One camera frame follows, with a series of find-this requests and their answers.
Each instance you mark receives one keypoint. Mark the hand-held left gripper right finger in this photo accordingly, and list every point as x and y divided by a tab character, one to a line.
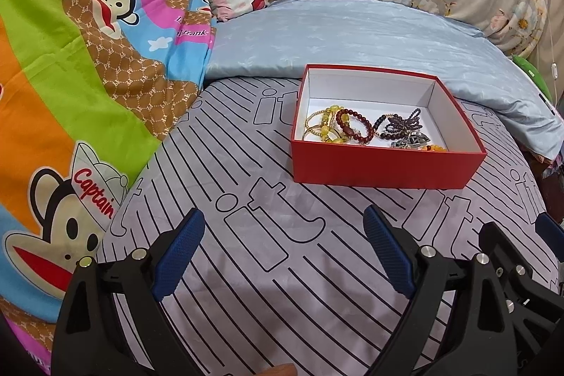
387	252

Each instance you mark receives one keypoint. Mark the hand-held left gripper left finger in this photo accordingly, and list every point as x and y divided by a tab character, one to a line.
176	257

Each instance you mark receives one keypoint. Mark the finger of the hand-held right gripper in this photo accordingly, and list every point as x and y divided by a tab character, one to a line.
511	266
553	237

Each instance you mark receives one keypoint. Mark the red cardboard box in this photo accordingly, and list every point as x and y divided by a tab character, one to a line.
379	166

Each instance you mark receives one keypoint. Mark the silver jewelry piece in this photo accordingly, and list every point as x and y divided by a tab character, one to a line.
412	140

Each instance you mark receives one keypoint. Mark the gold bangle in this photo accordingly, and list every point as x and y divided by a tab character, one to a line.
310	125

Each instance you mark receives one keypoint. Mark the person's left hand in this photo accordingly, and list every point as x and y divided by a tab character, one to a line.
277	371

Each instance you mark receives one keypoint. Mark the striped lilac bedsheet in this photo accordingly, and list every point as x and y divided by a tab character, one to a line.
264	261

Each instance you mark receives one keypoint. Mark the green plush item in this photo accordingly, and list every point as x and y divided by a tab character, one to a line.
531	72

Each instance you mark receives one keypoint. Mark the beige curtain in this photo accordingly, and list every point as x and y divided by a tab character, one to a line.
556	28

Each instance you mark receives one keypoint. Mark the colourful monkey print blanket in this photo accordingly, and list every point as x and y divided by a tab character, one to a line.
66	72

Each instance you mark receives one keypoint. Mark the light blue pillow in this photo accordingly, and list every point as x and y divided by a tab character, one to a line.
352	32

